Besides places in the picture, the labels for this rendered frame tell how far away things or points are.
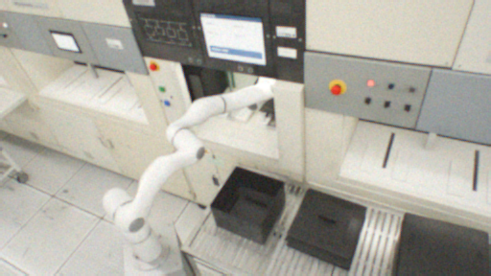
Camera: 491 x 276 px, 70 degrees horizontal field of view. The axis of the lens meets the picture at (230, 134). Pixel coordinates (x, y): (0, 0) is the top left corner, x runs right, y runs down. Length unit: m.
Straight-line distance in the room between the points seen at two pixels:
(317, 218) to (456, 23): 0.96
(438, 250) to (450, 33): 0.77
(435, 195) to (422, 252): 0.42
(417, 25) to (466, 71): 0.22
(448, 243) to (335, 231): 0.43
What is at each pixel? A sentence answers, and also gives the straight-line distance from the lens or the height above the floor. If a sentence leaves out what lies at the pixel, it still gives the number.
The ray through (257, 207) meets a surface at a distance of 1.87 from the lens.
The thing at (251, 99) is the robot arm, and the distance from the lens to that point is 1.64.
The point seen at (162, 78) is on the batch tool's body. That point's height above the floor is 1.28.
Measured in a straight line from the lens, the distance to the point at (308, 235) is 1.67.
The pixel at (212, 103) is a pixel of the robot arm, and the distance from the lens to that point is 1.52.
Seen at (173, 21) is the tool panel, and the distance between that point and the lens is 1.67.
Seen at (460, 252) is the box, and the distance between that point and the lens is 1.58.
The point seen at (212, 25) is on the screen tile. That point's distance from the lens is 1.56.
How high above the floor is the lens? 2.31
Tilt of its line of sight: 43 degrees down
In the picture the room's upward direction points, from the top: 12 degrees counter-clockwise
